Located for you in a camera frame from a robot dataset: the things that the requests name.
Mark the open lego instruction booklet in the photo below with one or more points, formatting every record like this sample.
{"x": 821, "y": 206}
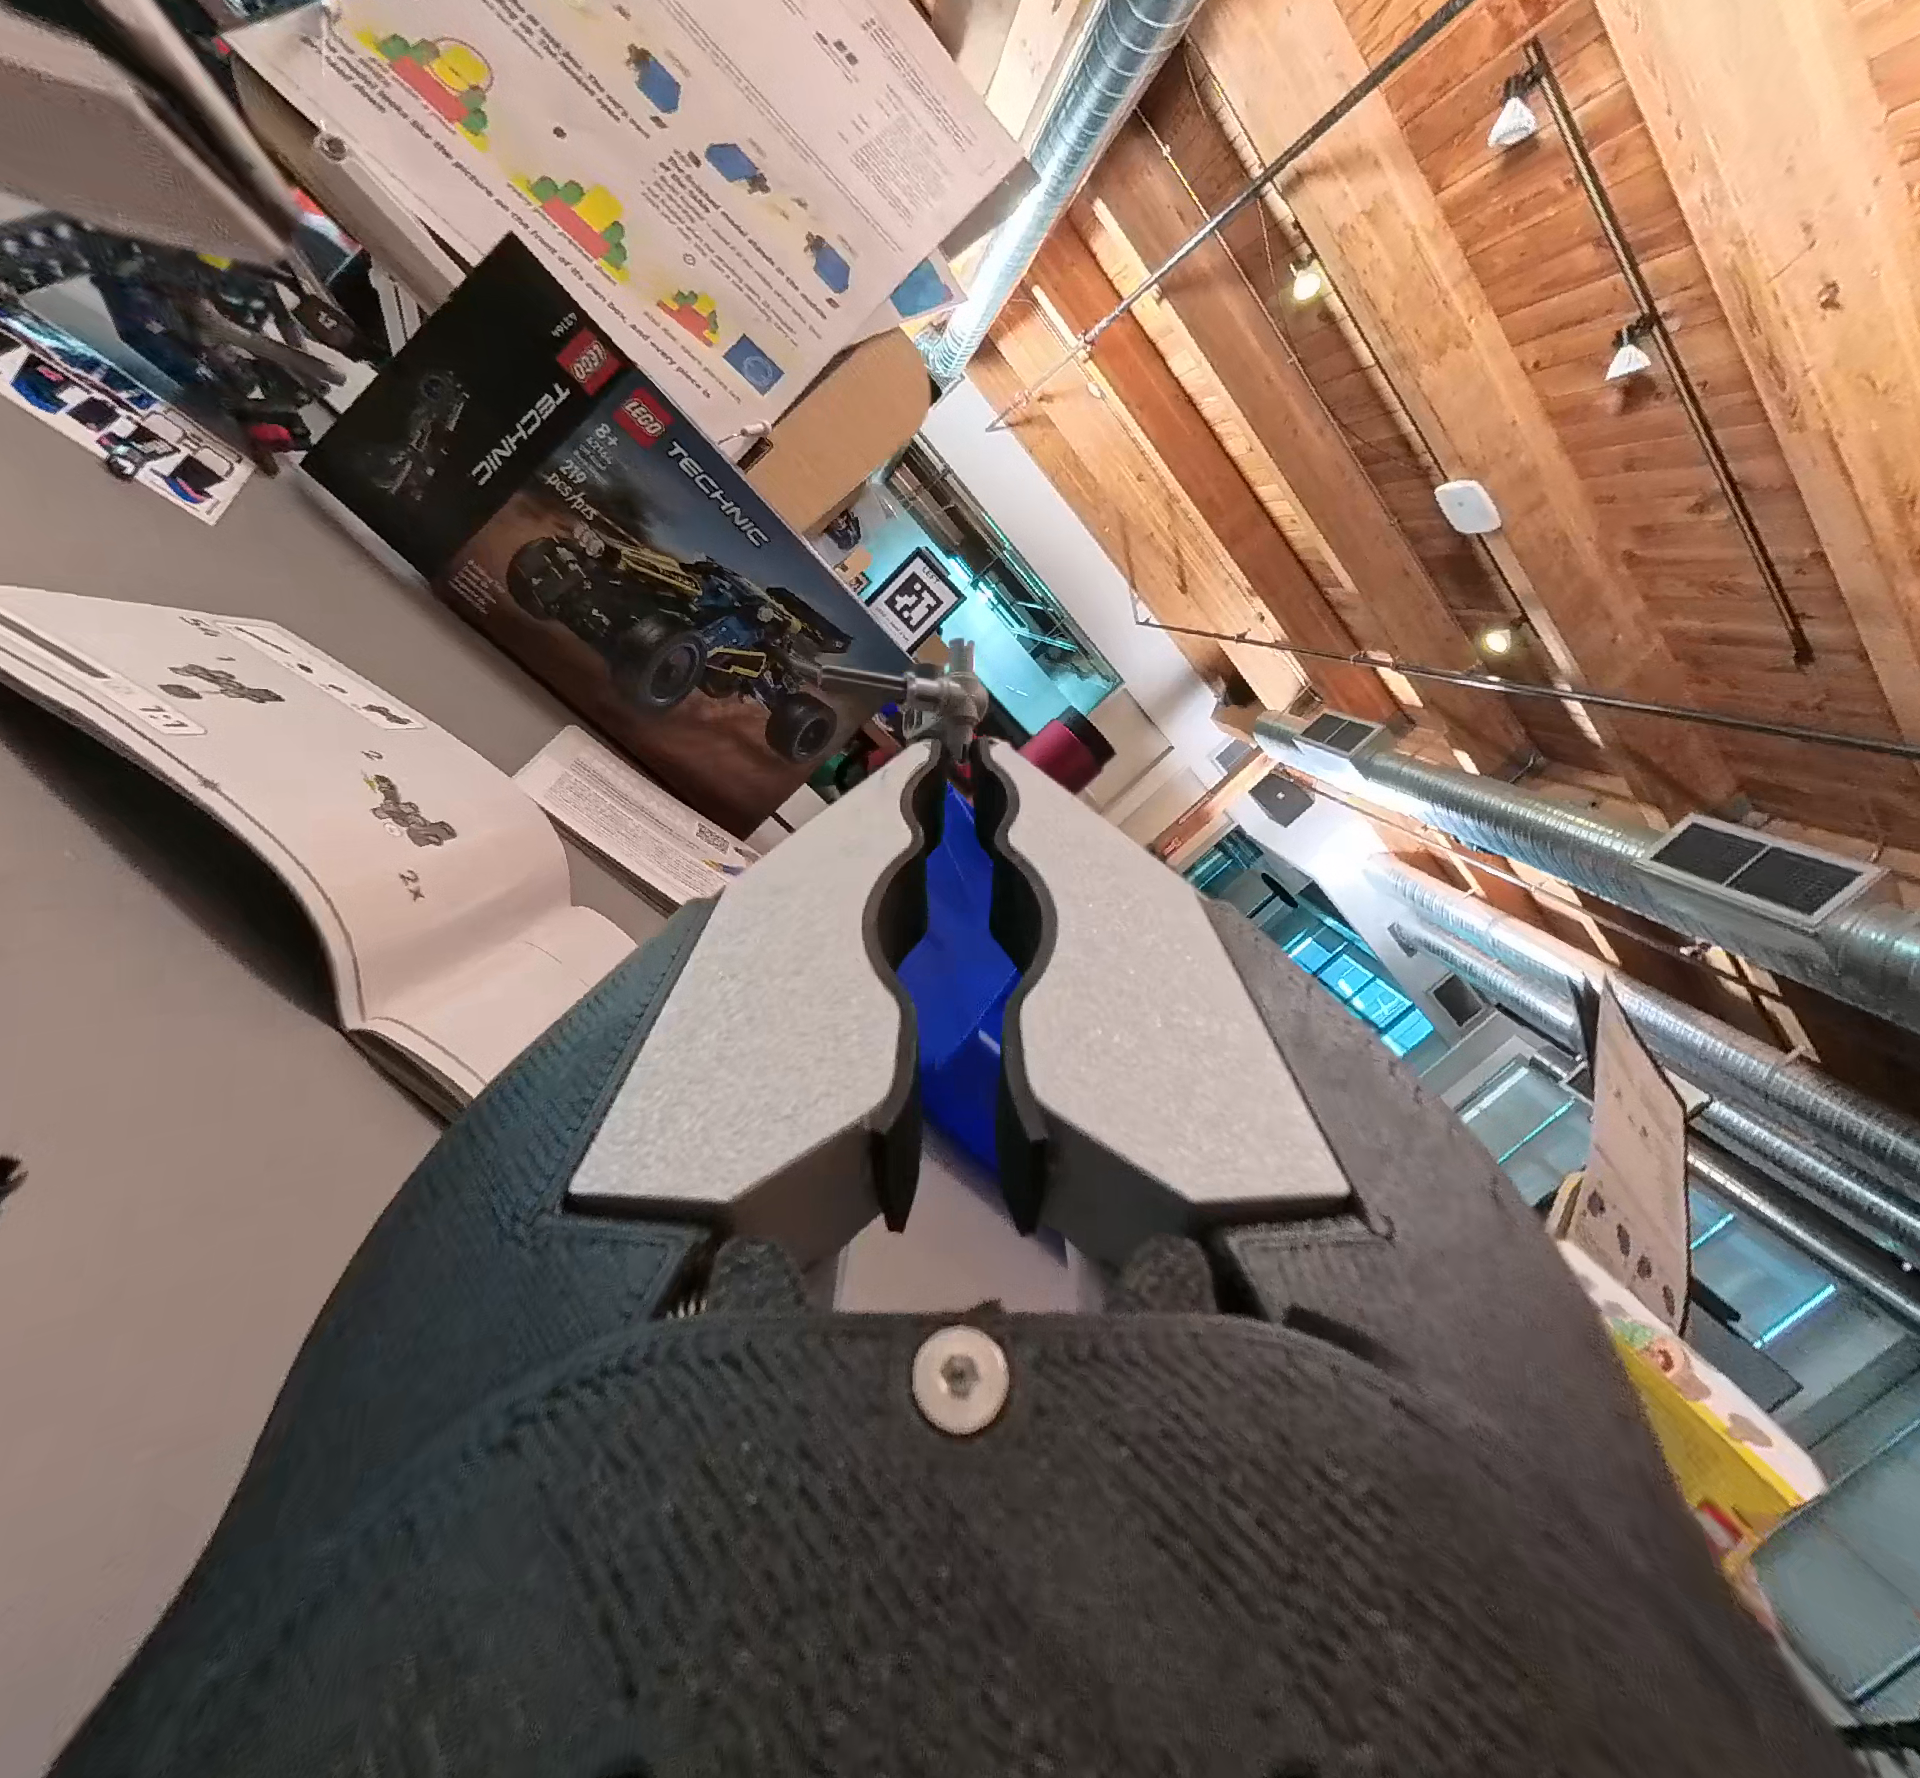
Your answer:
{"x": 300, "y": 788}

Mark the grey lego axle connector assembly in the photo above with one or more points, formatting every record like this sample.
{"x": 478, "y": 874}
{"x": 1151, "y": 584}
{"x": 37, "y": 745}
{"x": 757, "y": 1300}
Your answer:
{"x": 939, "y": 706}

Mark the folded paper leaflet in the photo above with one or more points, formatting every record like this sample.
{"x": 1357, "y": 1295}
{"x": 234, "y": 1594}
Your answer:
{"x": 644, "y": 819}

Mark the hanging paper sign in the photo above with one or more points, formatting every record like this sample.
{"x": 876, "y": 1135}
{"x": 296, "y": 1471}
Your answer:
{"x": 1634, "y": 1163}

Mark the maroon round stool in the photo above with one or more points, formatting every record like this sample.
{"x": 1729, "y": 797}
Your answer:
{"x": 1072, "y": 746}

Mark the partly built lego vehicle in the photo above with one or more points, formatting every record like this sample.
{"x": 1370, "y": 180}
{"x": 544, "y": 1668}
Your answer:
{"x": 165, "y": 322}

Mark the lego set box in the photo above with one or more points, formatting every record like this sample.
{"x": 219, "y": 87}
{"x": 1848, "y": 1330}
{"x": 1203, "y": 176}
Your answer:
{"x": 600, "y": 549}

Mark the black lighting track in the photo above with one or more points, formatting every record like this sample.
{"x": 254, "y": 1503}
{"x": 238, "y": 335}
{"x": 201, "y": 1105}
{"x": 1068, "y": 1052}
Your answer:
{"x": 1680, "y": 368}

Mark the cardboard box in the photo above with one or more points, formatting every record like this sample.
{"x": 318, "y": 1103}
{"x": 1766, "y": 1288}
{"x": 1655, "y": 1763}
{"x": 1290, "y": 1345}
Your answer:
{"x": 841, "y": 429}

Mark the white track spotlight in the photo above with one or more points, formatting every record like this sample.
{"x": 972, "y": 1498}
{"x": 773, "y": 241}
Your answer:
{"x": 1630, "y": 352}
{"x": 1513, "y": 116}

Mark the black and white marker tag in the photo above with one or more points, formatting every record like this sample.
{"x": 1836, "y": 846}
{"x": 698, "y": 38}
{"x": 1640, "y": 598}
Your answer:
{"x": 915, "y": 601}

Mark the printed brick instruction poster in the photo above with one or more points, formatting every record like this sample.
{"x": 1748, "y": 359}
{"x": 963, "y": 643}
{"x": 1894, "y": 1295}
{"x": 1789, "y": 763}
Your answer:
{"x": 644, "y": 82}

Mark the blue plastic bin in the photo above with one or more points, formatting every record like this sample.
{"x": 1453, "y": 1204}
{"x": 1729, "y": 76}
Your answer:
{"x": 960, "y": 999}

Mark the black ceiling pipe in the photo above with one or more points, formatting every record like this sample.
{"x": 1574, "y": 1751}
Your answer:
{"x": 1351, "y": 98}

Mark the lego sticker sheet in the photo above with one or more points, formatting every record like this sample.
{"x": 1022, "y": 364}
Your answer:
{"x": 105, "y": 429}

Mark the silver ventilation duct with grille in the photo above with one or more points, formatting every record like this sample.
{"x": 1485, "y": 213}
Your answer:
{"x": 1574, "y": 833}

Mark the yellow printed board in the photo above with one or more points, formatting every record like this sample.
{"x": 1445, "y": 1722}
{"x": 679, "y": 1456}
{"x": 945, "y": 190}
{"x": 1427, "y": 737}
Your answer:
{"x": 1710, "y": 1432}

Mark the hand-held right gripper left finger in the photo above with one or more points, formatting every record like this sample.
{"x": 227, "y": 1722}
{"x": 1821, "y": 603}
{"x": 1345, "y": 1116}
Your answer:
{"x": 750, "y": 1042}

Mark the white ceiling access point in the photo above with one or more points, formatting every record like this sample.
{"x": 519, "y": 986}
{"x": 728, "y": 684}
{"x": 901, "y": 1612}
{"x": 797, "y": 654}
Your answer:
{"x": 1466, "y": 506}

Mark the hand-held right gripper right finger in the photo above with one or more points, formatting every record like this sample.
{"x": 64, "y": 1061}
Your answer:
{"x": 1171, "y": 1058}

